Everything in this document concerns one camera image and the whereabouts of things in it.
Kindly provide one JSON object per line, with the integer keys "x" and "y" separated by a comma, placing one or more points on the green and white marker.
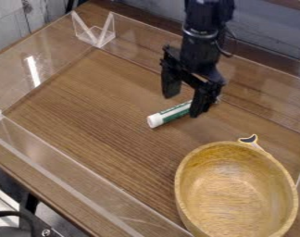
{"x": 169, "y": 115}

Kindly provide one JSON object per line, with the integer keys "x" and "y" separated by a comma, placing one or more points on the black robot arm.
{"x": 207, "y": 15}

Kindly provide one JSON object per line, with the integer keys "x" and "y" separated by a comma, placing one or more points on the clear acrylic front wall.
{"x": 98, "y": 206}

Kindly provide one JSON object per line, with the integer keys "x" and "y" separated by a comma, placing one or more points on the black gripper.
{"x": 191, "y": 64}

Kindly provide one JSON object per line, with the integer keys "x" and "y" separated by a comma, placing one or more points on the brown wooden bowl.
{"x": 234, "y": 192}

